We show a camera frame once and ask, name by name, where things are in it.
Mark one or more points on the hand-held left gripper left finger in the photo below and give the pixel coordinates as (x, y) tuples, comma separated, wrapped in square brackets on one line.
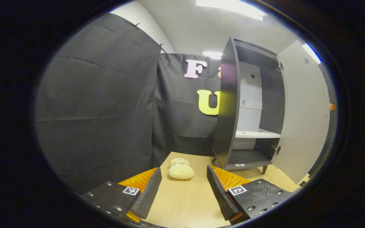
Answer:
[(149, 196)]

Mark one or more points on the dark grey cabinet body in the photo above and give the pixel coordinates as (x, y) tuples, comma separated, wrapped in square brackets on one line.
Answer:
[(227, 110)]

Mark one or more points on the metal door hinge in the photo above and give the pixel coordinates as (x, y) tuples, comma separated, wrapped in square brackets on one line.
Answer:
[(279, 66), (276, 148)]

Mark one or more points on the white cabinet shelf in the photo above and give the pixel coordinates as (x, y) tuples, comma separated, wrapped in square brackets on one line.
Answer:
[(255, 134)]

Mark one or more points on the cream plush toy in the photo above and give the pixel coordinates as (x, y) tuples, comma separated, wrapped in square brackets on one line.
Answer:
[(181, 172)]

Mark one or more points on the black backdrop cloth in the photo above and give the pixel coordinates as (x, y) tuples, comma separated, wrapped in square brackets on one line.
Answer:
[(100, 110)]

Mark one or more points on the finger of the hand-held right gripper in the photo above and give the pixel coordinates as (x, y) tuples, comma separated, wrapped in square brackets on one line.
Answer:
[(332, 106)]

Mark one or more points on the light grey cabinet door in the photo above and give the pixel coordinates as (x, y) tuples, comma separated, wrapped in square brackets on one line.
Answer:
[(303, 110)]

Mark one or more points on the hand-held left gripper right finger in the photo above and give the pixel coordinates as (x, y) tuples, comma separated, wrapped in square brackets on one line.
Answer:
[(220, 196)]

